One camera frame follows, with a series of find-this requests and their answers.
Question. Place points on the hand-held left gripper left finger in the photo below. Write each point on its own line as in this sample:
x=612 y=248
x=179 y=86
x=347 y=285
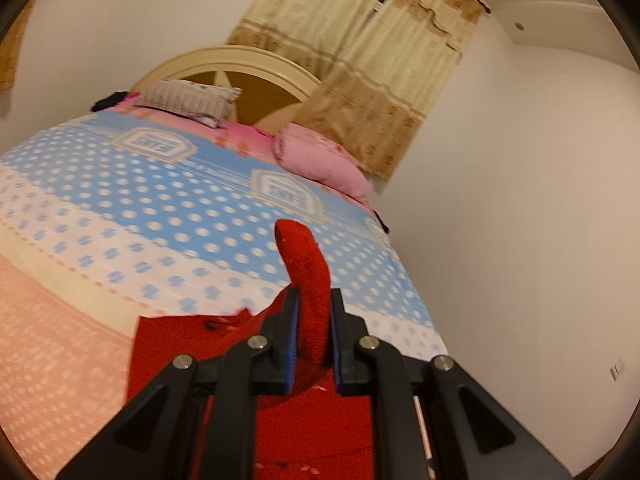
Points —
x=294 y=342

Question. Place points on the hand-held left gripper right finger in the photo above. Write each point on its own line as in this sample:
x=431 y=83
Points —
x=334 y=342

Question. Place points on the red fleece garment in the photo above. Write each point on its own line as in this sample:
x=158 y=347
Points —
x=305 y=260

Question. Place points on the dotted blue pink bed sheet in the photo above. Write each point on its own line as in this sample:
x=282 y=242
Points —
x=150 y=210

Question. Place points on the pink floral pillow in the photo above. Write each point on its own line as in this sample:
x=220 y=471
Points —
x=247 y=135

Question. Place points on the striped pillow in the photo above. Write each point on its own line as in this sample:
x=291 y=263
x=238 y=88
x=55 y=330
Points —
x=185 y=97

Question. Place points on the cream wooden headboard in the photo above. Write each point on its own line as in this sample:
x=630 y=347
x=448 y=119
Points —
x=225 y=57

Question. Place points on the black item beside pillow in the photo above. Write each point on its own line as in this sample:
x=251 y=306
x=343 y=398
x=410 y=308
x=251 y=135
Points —
x=107 y=101

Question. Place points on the beige floral curtain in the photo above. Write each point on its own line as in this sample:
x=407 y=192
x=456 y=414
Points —
x=350 y=35

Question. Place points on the tan hanging cloth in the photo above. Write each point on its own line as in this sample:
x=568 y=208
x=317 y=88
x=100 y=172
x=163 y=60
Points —
x=12 y=50

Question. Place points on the wall socket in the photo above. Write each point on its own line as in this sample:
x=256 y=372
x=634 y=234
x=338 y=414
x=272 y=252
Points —
x=618 y=368

